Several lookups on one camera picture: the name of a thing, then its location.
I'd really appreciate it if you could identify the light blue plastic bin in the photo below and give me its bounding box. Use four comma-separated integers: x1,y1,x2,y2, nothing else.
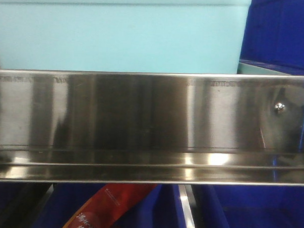
0,0,252,74

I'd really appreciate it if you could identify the dark blue bin lower middle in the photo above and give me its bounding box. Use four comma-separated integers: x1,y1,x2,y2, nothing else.
31,183,187,228

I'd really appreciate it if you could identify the dark blue bin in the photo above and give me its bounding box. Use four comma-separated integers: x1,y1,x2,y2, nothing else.
193,185,304,228
31,183,187,228
241,0,304,72

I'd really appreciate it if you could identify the dark blue bin lower right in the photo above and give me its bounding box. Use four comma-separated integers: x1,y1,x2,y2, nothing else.
193,185,304,228

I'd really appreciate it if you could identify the dark blue bin upper right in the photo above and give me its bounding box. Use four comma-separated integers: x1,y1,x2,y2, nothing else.
241,0,304,72

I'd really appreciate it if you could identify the light blue tray edge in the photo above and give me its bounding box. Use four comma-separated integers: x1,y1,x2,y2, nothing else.
237,63,289,76

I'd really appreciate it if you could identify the red printed snack package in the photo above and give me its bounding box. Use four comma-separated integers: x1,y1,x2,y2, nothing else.
62,183,157,228

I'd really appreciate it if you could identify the round steel screw head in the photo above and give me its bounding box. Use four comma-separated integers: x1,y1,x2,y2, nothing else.
274,102,286,114

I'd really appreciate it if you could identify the steel divider rail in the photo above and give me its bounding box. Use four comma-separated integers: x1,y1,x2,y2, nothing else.
178,184,196,228

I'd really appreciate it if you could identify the stainless steel shelf rail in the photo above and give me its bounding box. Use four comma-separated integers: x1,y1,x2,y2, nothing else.
0,70,304,186

